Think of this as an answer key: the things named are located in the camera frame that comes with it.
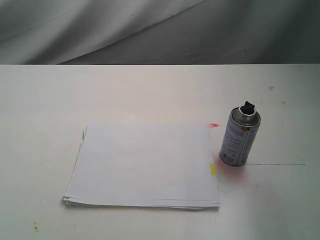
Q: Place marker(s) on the silver spray paint can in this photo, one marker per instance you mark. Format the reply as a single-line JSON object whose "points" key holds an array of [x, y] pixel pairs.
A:
{"points": [[241, 129]]}

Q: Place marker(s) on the white paper stack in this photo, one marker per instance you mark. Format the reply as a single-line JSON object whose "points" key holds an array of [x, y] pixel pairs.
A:
{"points": [[168, 165]]}

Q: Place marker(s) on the grey backdrop cloth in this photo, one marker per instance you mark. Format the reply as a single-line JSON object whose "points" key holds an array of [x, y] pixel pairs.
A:
{"points": [[159, 32]]}

